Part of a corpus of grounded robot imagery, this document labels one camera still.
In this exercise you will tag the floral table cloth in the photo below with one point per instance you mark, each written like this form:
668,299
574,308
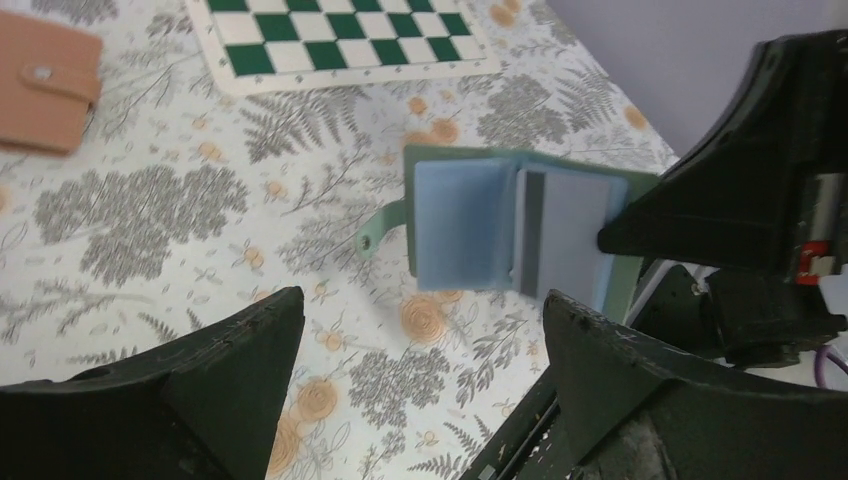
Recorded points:
185,205

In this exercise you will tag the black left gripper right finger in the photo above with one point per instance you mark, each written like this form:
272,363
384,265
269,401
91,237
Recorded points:
634,407

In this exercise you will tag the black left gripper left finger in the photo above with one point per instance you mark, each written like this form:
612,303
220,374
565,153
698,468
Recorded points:
203,406

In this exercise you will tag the green card holder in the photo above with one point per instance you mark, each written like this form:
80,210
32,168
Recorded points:
512,220

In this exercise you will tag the brown leather wallet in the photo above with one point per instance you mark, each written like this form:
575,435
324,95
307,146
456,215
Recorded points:
49,83

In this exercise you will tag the green white chess mat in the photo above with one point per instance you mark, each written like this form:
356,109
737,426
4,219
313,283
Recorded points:
256,47

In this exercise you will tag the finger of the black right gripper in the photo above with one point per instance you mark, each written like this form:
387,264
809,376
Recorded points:
769,177

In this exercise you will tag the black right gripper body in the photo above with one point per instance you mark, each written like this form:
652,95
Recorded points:
748,320

